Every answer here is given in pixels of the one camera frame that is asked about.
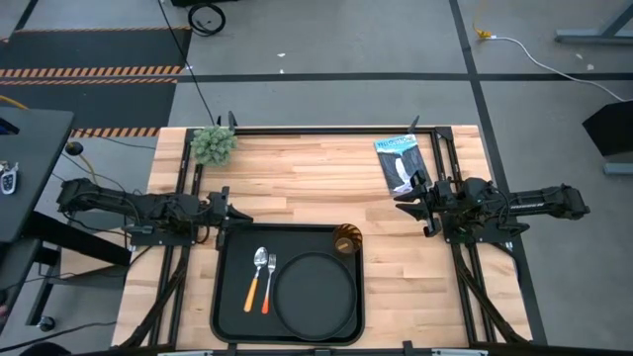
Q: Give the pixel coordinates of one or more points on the grey desk foot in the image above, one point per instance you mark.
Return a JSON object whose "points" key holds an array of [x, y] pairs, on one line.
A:
{"points": [[618, 169]]}

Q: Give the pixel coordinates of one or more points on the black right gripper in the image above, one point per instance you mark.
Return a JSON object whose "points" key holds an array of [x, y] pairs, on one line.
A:
{"points": [[437, 203]]}

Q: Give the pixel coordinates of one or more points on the black caster wheel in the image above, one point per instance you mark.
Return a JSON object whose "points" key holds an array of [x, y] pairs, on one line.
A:
{"points": [[46, 324]]}

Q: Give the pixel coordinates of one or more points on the black round floor knob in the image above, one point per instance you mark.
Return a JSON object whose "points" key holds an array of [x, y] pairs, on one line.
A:
{"points": [[74, 148]]}

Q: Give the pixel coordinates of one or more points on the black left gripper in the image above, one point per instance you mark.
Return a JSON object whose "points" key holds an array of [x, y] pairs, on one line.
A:
{"points": [[220, 207]]}

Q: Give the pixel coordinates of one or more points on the black hazard-striped floor mat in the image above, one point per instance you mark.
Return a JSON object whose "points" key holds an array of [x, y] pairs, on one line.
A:
{"points": [[109, 104], [94, 48]]}

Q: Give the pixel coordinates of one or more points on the black rectangular tray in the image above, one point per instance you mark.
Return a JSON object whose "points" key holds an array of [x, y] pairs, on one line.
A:
{"points": [[232, 316]]}

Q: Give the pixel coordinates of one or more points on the black side table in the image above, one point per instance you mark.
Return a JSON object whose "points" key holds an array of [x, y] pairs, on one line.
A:
{"points": [[34, 148]]}

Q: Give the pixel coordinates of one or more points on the white edge bracket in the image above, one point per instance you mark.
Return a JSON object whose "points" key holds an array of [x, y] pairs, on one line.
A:
{"points": [[460, 352]]}

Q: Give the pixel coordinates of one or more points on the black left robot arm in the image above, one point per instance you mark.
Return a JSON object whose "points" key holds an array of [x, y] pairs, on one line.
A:
{"points": [[138, 207]]}

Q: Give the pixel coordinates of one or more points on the white key fob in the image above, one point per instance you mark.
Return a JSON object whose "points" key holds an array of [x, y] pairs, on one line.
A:
{"points": [[8, 180]]}

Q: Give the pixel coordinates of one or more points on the green artificial plant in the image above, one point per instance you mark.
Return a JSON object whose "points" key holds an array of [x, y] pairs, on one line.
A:
{"points": [[213, 146]]}

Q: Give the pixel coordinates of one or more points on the black side table stand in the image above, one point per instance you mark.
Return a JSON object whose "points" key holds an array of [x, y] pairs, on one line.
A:
{"points": [[84, 242]]}

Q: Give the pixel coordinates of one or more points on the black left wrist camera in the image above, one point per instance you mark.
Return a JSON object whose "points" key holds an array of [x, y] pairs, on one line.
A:
{"points": [[215, 200]]}

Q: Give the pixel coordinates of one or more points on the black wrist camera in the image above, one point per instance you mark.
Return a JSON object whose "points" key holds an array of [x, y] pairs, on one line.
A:
{"points": [[215, 200], [440, 190]]}

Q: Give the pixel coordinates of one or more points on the amber ribbed cup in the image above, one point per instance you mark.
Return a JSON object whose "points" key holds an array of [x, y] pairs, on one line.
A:
{"points": [[347, 240]]}

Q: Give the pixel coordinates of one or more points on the black box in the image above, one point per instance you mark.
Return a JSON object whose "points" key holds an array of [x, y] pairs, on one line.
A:
{"points": [[610, 128]]}

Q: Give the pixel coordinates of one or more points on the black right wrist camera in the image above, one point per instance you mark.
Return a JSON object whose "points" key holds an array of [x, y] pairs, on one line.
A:
{"points": [[440, 190]]}

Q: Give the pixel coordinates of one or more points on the grey desk leg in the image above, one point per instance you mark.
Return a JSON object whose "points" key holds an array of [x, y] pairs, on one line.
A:
{"points": [[593, 35]]}

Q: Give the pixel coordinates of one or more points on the person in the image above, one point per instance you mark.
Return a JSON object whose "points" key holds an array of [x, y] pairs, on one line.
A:
{"points": [[44, 350]]}

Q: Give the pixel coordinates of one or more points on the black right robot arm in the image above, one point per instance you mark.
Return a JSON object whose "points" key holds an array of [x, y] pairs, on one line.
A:
{"points": [[519, 203]]}

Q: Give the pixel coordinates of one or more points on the black round plate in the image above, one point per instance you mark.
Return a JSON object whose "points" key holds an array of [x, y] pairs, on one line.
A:
{"points": [[315, 296]]}

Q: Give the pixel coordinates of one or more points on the black metal table frame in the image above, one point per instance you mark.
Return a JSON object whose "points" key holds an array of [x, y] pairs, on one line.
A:
{"points": [[297, 131]]}

